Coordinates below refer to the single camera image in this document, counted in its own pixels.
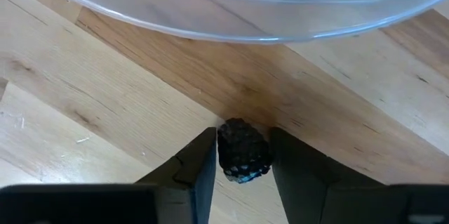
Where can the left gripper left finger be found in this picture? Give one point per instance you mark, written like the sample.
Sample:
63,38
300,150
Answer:
140,204

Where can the clear plastic tupperware container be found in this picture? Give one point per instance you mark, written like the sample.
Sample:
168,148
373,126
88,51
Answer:
210,10

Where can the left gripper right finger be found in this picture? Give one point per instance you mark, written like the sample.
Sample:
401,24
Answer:
333,203

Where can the toy blackberry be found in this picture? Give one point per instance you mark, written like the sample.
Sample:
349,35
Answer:
243,150

